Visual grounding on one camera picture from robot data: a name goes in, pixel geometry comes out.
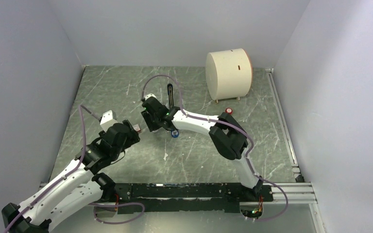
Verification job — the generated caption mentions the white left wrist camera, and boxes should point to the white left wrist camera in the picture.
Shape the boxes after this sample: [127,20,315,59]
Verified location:
[100,110,118,132]

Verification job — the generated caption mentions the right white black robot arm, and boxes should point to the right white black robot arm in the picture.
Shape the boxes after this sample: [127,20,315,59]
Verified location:
[141,94,263,201]

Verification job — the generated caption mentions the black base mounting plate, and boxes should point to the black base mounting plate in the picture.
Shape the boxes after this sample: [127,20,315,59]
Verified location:
[96,183,273,213]

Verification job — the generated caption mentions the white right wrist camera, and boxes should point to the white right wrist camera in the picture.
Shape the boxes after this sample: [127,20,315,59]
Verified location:
[144,93,157,103]

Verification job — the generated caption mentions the cream cylindrical drum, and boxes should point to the cream cylindrical drum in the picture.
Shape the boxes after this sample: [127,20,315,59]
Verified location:
[205,49,253,102]

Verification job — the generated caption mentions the aluminium rail frame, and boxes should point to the aluminium rail frame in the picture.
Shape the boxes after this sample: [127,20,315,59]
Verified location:
[24,68,327,233]

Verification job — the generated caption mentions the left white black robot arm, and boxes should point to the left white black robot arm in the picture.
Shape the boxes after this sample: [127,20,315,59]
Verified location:
[1,119,140,233]

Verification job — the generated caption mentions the red white staple box sleeve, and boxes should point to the red white staple box sleeve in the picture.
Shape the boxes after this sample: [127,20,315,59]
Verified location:
[133,124,142,133]

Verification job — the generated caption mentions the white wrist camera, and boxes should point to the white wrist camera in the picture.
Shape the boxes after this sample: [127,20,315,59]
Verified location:
[100,110,118,132]
[144,93,157,103]

